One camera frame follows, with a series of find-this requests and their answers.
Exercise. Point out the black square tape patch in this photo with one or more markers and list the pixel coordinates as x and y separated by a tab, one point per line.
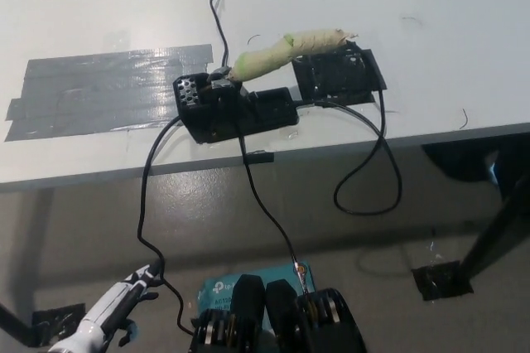
343	79

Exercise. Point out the small black tape strip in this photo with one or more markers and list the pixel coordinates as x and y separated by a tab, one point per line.
259	158

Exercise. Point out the large grey duct tape patch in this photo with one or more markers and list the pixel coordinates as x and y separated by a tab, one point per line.
99	92

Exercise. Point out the black soldering station base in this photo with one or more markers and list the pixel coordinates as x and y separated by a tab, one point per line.
256	114

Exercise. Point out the black stand pole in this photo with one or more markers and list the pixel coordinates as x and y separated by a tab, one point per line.
492	228

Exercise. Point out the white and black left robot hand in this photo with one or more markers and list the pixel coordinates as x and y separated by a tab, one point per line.
124	303

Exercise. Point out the teal router box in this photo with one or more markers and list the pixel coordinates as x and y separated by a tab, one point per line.
217	288

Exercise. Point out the grey table leg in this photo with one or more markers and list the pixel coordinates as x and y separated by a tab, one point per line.
42	228

